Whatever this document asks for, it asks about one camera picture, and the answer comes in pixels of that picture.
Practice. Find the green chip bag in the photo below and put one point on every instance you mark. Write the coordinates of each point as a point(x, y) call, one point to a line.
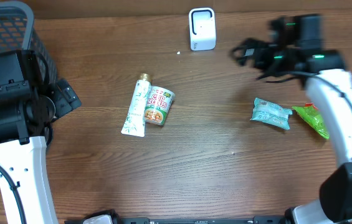
point(311, 115)

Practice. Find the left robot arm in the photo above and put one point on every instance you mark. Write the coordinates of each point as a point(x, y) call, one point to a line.
point(29, 104)

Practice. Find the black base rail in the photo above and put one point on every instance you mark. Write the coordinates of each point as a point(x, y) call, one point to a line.
point(111, 216)

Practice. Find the white barcode scanner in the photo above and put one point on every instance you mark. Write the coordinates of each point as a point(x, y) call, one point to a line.
point(202, 29)

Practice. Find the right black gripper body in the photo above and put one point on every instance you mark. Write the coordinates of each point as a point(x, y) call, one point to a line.
point(271, 59)

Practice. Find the grey plastic shopping basket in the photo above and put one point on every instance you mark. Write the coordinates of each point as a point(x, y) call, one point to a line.
point(17, 32)

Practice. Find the teal snack packet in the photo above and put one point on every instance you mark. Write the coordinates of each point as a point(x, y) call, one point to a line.
point(271, 113)

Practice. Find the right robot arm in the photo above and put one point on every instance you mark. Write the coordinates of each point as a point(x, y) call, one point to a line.
point(296, 52)

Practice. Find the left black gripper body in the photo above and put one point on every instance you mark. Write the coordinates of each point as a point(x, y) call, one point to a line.
point(65, 101)

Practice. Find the cup noodles container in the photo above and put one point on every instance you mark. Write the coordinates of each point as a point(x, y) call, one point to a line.
point(158, 105)

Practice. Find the white tube with gold cap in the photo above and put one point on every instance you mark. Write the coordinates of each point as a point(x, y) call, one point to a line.
point(134, 124)

